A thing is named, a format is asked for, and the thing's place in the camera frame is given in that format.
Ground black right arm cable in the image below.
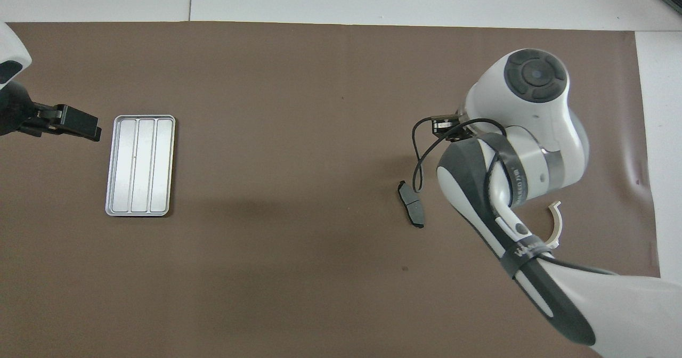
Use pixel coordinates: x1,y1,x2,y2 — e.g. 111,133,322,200
412,117,507,193

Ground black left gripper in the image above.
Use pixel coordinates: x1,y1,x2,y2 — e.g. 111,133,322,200
0,80,102,143

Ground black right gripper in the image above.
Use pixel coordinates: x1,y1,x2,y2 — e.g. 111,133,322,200
430,111,473,138

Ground dark grey brake pad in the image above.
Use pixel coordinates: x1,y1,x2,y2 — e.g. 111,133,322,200
397,180,426,229

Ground white curved plastic bracket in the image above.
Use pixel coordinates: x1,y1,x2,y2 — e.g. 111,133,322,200
542,201,563,250

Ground brown paper mat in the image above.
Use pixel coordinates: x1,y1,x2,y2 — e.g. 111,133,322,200
0,21,671,358

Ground silver metal tray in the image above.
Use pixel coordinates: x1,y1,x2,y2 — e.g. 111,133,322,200
105,115,176,217

